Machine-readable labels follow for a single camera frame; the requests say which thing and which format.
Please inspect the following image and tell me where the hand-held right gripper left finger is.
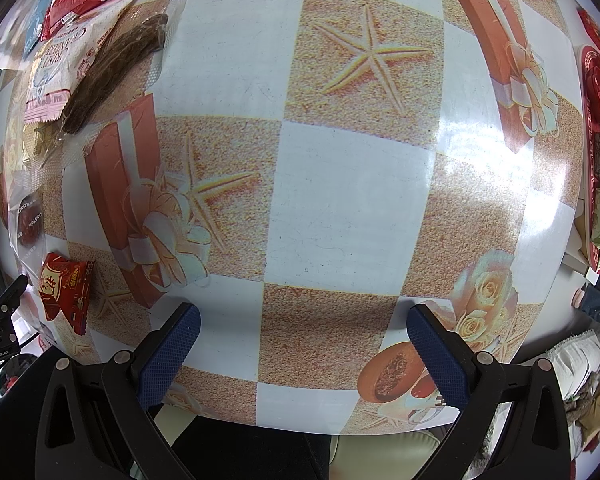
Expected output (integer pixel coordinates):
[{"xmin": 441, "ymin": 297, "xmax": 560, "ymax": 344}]
[{"xmin": 34, "ymin": 301, "xmax": 203, "ymax": 480}]

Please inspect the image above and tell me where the clear packet with brown cookie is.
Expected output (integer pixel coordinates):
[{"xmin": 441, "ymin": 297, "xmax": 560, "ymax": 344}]
[{"xmin": 7, "ymin": 189, "xmax": 49, "ymax": 262}]

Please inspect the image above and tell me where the white pink striped cracker packet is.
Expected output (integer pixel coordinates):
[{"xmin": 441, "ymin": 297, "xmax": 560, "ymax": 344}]
[{"xmin": 22, "ymin": 10, "xmax": 122, "ymax": 124}]

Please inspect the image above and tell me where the small red patterned snack packet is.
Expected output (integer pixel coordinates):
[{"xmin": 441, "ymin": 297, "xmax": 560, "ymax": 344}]
[{"xmin": 39, "ymin": 252, "xmax": 96, "ymax": 335}]

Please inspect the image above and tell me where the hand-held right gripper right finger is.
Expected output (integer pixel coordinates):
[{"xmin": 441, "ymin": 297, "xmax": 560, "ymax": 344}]
[{"xmin": 406, "ymin": 302, "xmax": 571, "ymax": 480}]

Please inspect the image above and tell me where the light blue snack packet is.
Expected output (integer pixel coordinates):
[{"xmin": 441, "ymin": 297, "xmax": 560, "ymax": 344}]
[{"xmin": 22, "ymin": 0, "xmax": 67, "ymax": 57}]

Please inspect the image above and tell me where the brown snack in clear wrapper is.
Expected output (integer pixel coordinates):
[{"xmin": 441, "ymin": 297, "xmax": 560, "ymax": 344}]
[{"xmin": 40, "ymin": 0, "xmax": 191, "ymax": 173}]

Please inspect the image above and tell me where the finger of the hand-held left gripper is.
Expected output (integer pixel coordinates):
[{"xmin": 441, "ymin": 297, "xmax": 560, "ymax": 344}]
[{"xmin": 0, "ymin": 274, "xmax": 29, "ymax": 311}]

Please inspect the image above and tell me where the olive cloth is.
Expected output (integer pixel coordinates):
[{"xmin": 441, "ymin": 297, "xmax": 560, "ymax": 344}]
[{"xmin": 565, "ymin": 365, "xmax": 600, "ymax": 456}]

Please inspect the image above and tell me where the red round tray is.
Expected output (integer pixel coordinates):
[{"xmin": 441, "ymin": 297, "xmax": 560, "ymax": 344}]
[{"xmin": 574, "ymin": 44, "xmax": 600, "ymax": 277}]

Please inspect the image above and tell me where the cream cushioned seat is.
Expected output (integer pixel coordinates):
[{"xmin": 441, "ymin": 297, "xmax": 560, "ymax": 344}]
[{"xmin": 152, "ymin": 402, "xmax": 443, "ymax": 480}]

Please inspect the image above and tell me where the checkered printed tablecloth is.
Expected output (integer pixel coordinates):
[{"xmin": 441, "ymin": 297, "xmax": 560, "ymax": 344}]
[{"xmin": 0, "ymin": 0, "xmax": 587, "ymax": 437}]

